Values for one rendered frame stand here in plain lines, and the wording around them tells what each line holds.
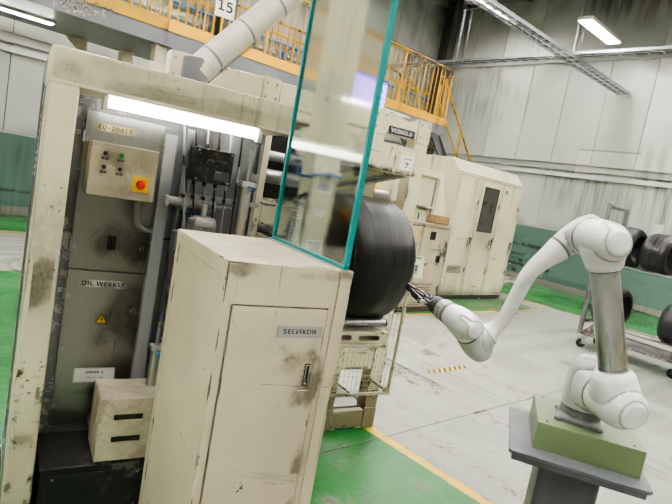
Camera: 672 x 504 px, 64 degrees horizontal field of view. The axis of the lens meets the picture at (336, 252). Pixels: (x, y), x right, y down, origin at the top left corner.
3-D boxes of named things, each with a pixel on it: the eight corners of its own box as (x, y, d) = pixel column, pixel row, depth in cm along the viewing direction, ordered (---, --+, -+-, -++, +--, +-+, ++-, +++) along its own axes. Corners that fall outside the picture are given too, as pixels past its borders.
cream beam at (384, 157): (318, 157, 265) (323, 127, 263) (296, 155, 286) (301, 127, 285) (414, 177, 296) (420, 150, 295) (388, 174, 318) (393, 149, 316)
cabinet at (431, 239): (394, 313, 717) (412, 220, 702) (364, 301, 759) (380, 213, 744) (436, 312, 778) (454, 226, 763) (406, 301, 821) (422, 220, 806)
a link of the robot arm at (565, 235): (544, 232, 213) (561, 236, 199) (581, 205, 212) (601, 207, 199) (562, 259, 214) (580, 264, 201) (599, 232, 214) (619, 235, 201)
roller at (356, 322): (326, 325, 245) (326, 315, 246) (321, 326, 249) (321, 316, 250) (388, 327, 263) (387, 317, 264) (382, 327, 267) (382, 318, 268)
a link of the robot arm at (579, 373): (588, 401, 230) (600, 352, 227) (614, 420, 212) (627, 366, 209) (553, 396, 228) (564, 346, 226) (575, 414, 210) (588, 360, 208)
